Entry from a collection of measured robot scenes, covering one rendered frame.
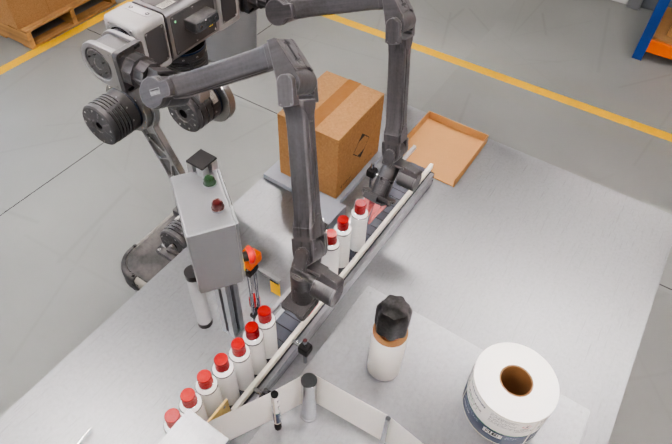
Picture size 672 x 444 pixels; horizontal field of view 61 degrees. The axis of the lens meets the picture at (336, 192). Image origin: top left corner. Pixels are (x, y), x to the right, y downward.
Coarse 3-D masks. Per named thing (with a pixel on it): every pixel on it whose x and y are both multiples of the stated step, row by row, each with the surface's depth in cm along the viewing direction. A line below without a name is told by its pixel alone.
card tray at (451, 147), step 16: (432, 112) 229; (416, 128) 225; (432, 128) 228; (448, 128) 228; (464, 128) 225; (416, 144) 221; (432, 144) 221; (448, 144) 222; (464, 144) 222; (480, 144) 222; (416, 160) 215; (432, 160) 215; (448, 160) 215; (464, 160) 216; (448, 176) 209
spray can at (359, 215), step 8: (360, 200) 166; (360, 208) 164; (352, 216) 167; (360, 216) 166; (352, 224) 170; (360, 224) 168; (352, 232) 172; (360, 232) 171; (352, 240) 174; (360, 240) 174; (352, 248) 177; (360, 248) 177
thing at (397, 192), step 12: (420, 168) 205; (396, 192) 197; (396, 204) 193; (384, 216) 189; (372, 228) 185; (384, 228) 185; (288, 312) 162; (276, 324) 160; (288, 324) 160; (288, 336) 157; (288, 348) 155
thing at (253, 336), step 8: (248, 328) 136; (256, 328) 136; (248, 336) 136; (256, 336) 137; (248, 344) 138; (256, 344) 138; (264, 344) 142; (256, 352) 140; (264, 352) 144; (256, 360) 143; (264, 360) 146; (256, 368) 146
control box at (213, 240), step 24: (192, 192) 112; (216, 192) 113; (192, 216) 108; (216, 216) 108; (192, 240) 106; (216, 240) 108; (240, 240) 112; (192, 264) 114; (216, 264) 113; (240, 264) 116; (216, 288) 119
